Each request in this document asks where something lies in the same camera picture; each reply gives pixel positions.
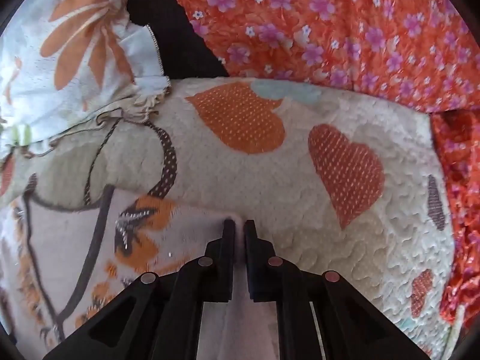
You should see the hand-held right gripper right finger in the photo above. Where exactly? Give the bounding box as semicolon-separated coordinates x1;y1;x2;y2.
244;219;432;360

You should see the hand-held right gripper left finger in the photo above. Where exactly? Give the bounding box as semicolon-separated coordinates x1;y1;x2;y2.
42;218;236;360

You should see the pale pink printed garment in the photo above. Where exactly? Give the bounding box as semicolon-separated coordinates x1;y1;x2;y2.
0;185;280;360

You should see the cream quilted heart blanket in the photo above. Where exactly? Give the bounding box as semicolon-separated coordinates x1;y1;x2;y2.
0;77;456;360

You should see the white floral pillow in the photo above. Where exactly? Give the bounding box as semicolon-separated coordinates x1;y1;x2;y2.
0;0;172;158

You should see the dark cloth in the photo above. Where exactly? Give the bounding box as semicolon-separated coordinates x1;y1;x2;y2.
107;0;230;80

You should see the orange floral bedsheet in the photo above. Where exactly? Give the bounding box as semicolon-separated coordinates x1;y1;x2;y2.
150;0;480;331

